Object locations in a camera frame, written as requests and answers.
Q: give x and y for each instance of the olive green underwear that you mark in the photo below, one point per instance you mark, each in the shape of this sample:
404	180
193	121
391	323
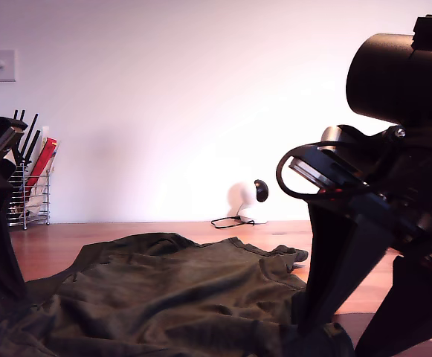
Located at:
163	290

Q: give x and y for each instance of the white paper bag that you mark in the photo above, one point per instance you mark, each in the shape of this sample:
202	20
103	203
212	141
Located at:
36	197

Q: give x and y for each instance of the black chopstick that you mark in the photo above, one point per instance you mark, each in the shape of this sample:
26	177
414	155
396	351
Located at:
22	115
15	115
32	148
29	135

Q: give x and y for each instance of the white plastic utensil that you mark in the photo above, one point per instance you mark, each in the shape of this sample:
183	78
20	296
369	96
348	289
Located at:
45	134

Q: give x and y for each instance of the white security camera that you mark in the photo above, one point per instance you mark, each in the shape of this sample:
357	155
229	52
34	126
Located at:
243	201

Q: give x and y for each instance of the grey camera box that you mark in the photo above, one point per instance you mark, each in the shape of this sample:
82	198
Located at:
331	135

